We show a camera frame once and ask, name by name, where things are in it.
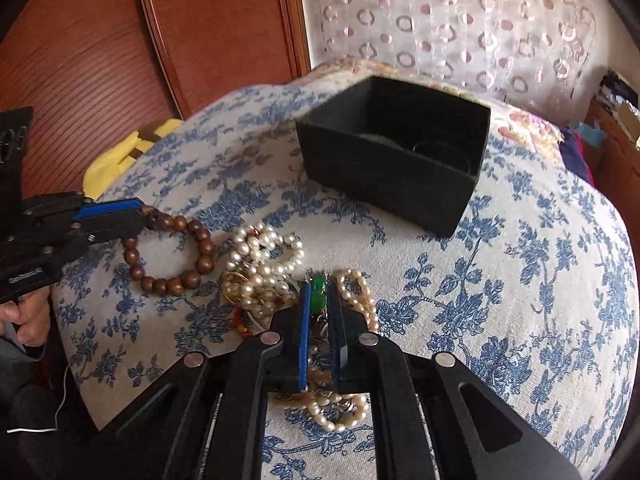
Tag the yellow plush toy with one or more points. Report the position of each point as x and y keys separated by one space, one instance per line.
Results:
x=105 y=170

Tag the person's left hand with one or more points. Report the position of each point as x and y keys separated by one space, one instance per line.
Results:
x=27 y=325

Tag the pile of dark clothes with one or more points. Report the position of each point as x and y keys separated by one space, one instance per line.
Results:
x=614 y=90

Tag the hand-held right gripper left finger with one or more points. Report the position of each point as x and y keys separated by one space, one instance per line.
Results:
x=303 y=332

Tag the person's dark clothing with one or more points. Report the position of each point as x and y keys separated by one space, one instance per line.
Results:
x=30 y=460

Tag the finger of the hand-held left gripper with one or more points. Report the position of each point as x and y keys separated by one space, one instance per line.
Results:
x=110 y=208
x=115 y=225

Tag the circle patterned wall curtain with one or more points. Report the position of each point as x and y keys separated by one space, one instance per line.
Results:
x=425 y=10

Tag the green stone jewelry piece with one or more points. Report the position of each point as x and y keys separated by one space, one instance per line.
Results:
x=318 y=292

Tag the blue floral bed cloth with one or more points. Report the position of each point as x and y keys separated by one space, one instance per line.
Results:
x=500 y=310

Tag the black jewelry box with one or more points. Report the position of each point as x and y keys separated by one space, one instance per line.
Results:
x=380 y=180

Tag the person's left forearm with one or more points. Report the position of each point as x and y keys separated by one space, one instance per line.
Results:
x=12 y=342

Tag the cardboard box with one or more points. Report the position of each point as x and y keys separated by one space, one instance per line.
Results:
x=631 y=120

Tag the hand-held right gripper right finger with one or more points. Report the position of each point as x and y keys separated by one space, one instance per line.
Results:
x=336 y=345

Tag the wooden headboard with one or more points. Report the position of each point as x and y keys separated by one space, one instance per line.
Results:
x=75 y=60

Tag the brown wooden cabinet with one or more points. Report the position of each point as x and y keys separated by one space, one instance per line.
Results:
x=615 y=165

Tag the light blue plastic bag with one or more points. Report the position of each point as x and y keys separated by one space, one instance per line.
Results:
x=592 y=135

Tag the dark blue blanket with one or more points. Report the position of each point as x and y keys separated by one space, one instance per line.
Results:
x=575 y=155

